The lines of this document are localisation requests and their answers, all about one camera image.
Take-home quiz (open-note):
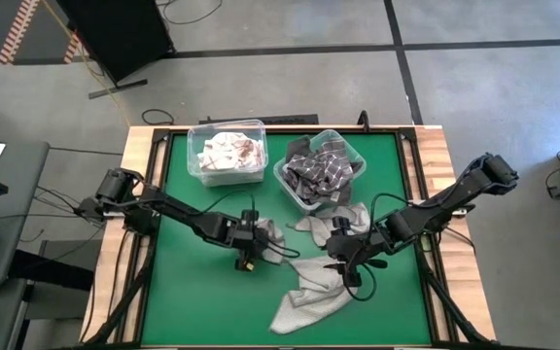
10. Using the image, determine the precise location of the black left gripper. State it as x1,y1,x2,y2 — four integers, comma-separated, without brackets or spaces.
224,209,272,272

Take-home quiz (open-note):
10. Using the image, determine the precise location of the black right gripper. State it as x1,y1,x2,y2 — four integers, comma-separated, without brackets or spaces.
323,217,383,288

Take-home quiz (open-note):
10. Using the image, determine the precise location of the light grey waffle towel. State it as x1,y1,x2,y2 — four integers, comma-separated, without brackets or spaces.
268,256,360,335
287,202,371,248
254,217,287,266

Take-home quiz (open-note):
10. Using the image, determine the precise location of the dark grey plaid towel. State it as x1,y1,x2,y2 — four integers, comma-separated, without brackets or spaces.
282,138,359,206

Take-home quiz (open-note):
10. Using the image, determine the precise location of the clear plastic bin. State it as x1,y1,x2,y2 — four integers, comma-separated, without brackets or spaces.
273,128,368,215
186,119,268,189

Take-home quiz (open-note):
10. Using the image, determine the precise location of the white checked towel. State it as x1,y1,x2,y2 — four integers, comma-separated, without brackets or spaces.
197,130,265,172

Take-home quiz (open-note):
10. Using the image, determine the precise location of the green table mat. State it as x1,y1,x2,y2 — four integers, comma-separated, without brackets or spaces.
139,133,435,347

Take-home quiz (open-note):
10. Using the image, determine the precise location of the black power strip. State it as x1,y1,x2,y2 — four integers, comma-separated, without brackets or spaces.
198,114,320,126

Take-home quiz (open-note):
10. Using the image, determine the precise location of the wooden table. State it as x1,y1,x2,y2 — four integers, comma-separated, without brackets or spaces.
79,123,498,350

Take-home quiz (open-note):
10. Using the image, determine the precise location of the black floor box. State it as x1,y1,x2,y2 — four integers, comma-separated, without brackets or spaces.
10,250,95,293

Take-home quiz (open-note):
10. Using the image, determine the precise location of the grey desk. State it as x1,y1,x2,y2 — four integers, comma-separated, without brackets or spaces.
0,140,51,350

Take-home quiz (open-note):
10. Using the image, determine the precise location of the black partition panel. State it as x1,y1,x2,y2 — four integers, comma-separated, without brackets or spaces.
55,0,177,100

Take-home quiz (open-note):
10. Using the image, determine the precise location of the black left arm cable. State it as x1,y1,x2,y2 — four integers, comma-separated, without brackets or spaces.
200,189,301,260

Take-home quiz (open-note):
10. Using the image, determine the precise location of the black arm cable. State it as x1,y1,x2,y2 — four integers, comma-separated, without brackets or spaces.
200,189,301,260
337,192,427,302

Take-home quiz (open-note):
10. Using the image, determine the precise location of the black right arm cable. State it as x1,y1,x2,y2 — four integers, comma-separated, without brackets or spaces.
337,192,427,302

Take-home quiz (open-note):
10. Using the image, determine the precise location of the black metal table frame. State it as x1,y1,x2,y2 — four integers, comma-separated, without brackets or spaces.
133,126,456,349

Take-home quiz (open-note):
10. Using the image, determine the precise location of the black frame strut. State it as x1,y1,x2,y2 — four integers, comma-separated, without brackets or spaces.
83,227,158,347
415,252,498,345

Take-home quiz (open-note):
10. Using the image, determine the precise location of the black floor cable loop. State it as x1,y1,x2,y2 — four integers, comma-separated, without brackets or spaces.
141,108,176,126

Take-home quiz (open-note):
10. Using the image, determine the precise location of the yellow power cord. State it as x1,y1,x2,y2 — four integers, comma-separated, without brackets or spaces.
41,0,131,128

